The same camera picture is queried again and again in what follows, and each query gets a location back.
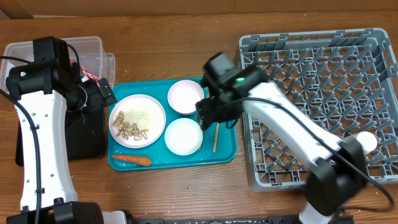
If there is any red snack wrapper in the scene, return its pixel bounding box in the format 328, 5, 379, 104
70, 60, 99, 83

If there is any white round plate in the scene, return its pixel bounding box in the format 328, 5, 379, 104
109, 94, 166, 149

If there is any white paper cup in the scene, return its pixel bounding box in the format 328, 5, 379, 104
343, 131, 378, 156

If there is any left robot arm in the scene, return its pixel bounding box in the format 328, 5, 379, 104
1, 36, 134, 223

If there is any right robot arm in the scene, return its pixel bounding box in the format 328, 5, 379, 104
195, 52, 377, 223

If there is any grey dishwasher rack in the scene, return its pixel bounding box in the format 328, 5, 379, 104
235, 28, 397, 192

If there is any peanut shells pile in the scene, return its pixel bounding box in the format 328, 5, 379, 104
112, 111, 148, 141

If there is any clear plastic bin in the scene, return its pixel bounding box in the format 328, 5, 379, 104
4, 36, 116, 89

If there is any black plastic tray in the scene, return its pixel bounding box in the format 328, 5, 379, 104
15, 101, 106, 167

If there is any rice pile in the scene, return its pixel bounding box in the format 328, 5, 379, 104
123, 110, 152, 130

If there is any teal serving tray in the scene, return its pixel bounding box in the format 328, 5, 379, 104
108, 79, 238, 172

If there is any orange carrot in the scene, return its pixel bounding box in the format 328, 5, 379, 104
111, 154, 152, 167

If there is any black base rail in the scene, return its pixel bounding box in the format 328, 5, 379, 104
127, 214, 355, 224

